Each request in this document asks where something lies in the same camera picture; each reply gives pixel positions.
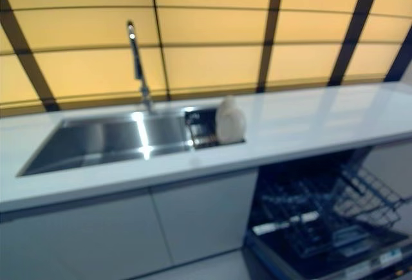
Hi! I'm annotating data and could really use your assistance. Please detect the large cream round plate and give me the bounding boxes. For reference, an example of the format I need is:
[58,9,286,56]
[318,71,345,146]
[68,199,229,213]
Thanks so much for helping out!
[214,103,247,144]

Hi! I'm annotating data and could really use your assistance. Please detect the black dish drying rack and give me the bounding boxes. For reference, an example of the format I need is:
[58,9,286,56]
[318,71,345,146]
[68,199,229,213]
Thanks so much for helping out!
[183,106,247,149]

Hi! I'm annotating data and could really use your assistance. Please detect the narrow white cabinet door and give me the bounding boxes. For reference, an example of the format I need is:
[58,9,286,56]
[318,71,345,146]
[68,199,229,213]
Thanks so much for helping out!
[150,167,260,265]

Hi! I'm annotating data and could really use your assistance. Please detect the chrome gooseneck kitchen faucet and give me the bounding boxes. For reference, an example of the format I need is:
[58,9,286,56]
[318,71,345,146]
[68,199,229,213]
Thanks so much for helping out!
[126,20,156,114]

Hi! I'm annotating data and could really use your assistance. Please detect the stainless steel sink basin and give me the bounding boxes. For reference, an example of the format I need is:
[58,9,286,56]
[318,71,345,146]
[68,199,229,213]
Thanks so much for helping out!
[15,107,194,178]

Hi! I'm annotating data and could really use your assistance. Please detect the wide white cabinet door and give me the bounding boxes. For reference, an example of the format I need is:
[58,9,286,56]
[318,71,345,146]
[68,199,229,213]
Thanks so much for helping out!
[0,185,174,280]

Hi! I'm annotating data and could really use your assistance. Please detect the dishwasher upper wire rack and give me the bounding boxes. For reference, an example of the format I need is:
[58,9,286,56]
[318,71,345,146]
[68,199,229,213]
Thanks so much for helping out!
[331,156,410,230]

